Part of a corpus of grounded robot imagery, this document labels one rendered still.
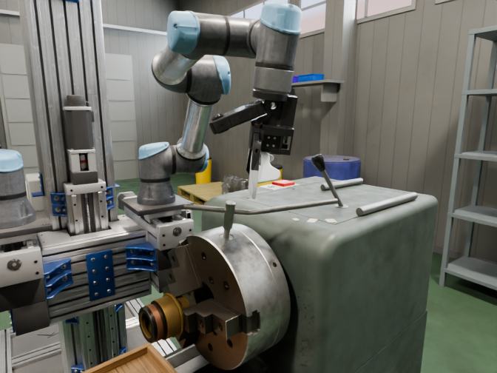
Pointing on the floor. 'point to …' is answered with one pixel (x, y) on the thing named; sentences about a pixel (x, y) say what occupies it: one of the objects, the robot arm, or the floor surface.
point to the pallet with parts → (207, 191)
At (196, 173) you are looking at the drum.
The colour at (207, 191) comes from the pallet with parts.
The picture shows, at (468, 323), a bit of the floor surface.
